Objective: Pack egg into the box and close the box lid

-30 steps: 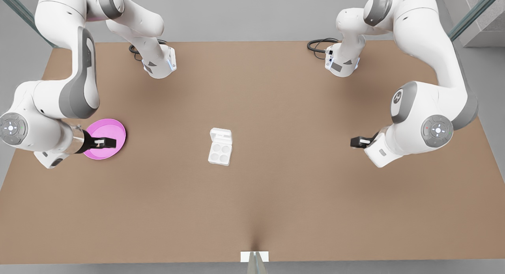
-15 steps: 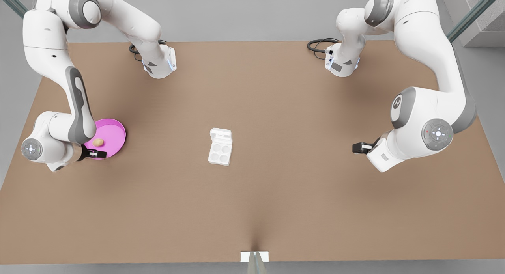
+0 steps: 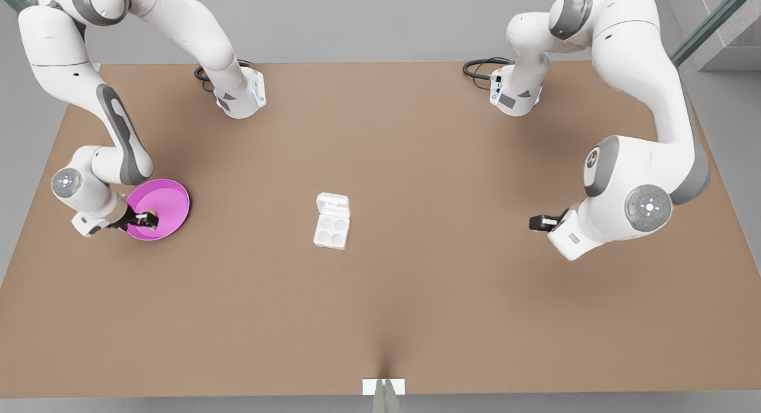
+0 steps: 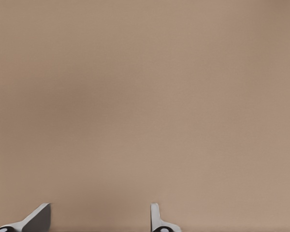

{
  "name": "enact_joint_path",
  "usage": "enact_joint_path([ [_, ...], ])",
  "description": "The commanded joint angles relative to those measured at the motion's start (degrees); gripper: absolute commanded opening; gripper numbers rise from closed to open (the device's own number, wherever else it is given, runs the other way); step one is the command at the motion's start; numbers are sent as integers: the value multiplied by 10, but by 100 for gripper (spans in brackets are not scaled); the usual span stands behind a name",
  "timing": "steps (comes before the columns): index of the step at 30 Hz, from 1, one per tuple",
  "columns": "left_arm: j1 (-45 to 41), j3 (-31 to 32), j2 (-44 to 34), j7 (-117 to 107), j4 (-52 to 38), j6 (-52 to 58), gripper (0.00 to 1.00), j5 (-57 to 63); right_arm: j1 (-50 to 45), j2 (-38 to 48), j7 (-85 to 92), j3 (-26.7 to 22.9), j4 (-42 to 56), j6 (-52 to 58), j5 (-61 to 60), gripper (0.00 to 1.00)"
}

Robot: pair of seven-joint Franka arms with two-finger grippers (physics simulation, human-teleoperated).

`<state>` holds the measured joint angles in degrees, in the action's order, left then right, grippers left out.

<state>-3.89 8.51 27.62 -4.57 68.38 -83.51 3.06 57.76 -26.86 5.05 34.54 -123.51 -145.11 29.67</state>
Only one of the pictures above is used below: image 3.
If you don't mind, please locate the white egg box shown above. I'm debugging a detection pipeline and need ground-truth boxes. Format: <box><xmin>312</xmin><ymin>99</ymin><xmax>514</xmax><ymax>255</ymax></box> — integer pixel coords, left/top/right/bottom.
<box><xmin>313</xmin><ymin>192</ymin><xmax>351</xmax><ymax>251</ymax></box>

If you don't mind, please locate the pink round bowl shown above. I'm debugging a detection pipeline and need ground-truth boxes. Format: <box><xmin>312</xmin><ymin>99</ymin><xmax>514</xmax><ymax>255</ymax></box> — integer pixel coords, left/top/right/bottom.
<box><xmin>124</xmin><ymin>179</ymin><xmax>190</xmax><ymax>241</ymax></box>

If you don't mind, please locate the black cable loop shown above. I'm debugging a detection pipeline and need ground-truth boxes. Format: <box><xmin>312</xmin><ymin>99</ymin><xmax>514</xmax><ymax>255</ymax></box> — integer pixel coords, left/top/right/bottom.
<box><xmin>194</xmin><ymin>59</ymin><xmax>253</xmax><ymax>93</ymax></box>
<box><xmin>463</xmin><ymin>57</ymin><xmax>514</xmax><ymax>92</ymax></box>

